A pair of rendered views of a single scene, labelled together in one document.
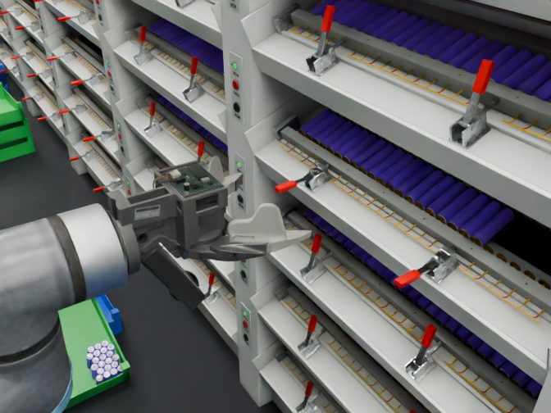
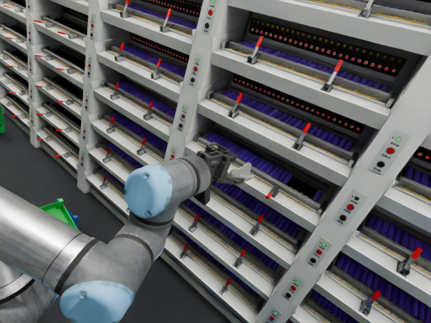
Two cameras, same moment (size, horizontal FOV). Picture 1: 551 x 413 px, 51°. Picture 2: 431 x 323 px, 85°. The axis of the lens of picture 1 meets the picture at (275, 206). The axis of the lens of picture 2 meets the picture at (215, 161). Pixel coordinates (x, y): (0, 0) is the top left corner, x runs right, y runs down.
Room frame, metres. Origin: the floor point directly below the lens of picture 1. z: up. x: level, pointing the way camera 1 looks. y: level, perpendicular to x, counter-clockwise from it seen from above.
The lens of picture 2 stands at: (0.03, 0.38, 1.14)
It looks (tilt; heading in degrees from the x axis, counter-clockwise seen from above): 25 degrees down; 330
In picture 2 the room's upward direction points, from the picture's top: 20 degrees clockwise
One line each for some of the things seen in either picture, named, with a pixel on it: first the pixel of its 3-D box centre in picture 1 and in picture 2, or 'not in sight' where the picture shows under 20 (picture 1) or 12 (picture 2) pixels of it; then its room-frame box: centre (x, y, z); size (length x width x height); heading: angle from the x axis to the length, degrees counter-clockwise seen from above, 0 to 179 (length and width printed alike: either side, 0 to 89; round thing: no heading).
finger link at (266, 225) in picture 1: (270, 224); (245, 171); (0.51, 0.01, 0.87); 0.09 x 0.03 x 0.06; 88
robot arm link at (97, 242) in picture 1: (93, 248); (189, 174); (0.46, 0.18, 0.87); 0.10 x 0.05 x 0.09; 34
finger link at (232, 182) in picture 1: (216, 178); not in sight; (0.60, 0.07, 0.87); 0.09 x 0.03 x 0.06; 160
